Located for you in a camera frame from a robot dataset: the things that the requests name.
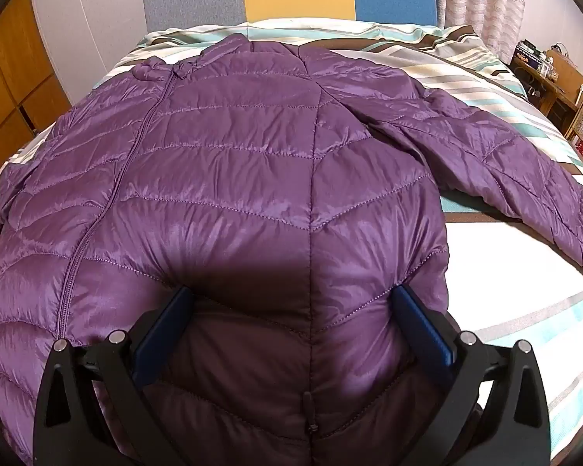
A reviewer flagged clutter of small desk items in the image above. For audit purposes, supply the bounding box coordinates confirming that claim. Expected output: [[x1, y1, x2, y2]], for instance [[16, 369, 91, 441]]
[[515, 40, 571, 78]]

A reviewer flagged wooden wardrobe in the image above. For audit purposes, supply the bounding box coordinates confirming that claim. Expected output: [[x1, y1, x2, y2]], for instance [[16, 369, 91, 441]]
[[0, 0, 72, 195]]

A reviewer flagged striped pillow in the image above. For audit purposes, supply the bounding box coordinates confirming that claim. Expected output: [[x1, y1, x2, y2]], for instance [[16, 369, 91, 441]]
[[138, 17, 516, 81]]

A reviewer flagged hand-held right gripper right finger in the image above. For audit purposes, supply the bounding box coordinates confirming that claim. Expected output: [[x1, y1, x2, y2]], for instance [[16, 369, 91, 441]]
[[391, 283, 552, 466]]

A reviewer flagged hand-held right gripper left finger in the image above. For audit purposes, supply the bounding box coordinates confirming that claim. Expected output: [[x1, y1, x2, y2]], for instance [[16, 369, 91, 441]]
[[33, 285, 195, 466]]

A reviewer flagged wooden desk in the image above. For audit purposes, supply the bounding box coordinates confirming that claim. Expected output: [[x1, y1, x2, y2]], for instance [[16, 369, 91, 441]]
[[510, 51, 583, 168]]

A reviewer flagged striped bed cover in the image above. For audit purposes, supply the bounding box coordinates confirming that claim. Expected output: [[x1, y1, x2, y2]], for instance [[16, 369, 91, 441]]
[[0, 53, 583, 466]]

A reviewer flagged pale patterned curtain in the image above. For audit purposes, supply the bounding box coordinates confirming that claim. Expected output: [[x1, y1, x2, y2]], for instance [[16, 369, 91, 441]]
[[428, 0, 532, 65]]

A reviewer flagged purple quilted down jacket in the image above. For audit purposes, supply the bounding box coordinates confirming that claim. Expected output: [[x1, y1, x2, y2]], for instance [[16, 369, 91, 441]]
[[0, 32, 583, 466]]

